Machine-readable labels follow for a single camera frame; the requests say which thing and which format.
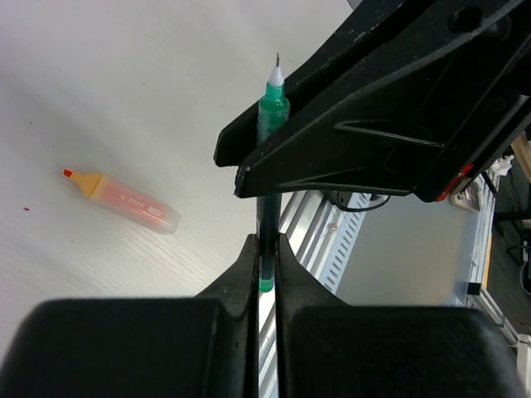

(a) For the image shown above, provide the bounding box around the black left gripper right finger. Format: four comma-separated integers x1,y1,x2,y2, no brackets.
275,235,524,397

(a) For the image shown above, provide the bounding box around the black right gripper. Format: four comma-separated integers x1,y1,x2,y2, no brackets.
235,1,530,202

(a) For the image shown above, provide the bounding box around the aluminium mounting rail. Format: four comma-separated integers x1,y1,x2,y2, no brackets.
258,192,343,397

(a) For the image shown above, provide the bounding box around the green fineliner pen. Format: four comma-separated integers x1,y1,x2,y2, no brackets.
256,53,290,293

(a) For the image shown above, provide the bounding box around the white slotted cable duct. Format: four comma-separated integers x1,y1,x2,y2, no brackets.
319,211,366,294

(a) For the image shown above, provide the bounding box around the orange highlighter marker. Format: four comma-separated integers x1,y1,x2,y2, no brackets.
63,169,181,235

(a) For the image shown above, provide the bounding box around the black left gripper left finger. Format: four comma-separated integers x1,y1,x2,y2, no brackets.
1,235,258,397

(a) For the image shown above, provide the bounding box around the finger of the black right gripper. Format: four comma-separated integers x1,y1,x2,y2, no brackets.
213,0,432,167

